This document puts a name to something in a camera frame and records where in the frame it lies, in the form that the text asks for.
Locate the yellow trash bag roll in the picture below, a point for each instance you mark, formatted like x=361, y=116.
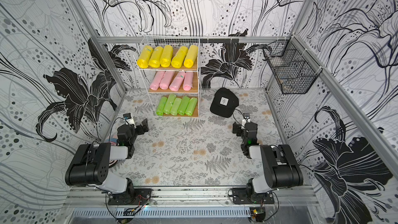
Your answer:
x=154, y=61
x=166, y=57
x=191, y=56
x=143, y=60
x=179, y=57

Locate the black wire wall basket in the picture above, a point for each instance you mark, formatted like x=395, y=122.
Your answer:
x=292, y=72

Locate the black cap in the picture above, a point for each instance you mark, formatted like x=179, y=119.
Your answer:
x=224, y=103

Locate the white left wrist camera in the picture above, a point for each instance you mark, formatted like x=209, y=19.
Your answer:
x=129, y=119

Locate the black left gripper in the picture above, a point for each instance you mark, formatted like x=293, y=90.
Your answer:
x=145, y=126

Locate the white wire wooden shelf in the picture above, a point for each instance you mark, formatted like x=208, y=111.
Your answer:
x=149, y=72

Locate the pink trash bag roll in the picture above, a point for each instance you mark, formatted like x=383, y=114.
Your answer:
x=166, y=80
x=188, y=81
x=156, y=80
x=177, y=81

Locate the metal base rail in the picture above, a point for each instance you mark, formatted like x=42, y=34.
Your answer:
x=188, y=202

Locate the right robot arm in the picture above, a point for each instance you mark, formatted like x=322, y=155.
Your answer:
x=280, y=168

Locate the plush toy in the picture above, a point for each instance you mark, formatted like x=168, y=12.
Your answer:
x=114, y=153

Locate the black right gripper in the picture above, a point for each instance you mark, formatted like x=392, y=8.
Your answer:
x=241, y=130

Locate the green trash bag roll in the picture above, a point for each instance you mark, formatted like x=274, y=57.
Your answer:
x=161, y=105
x=169, y=104
x=183, y=105
x=175, y=106
x=191, y=106

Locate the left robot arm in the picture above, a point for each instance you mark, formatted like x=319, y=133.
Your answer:
x=90, y=164

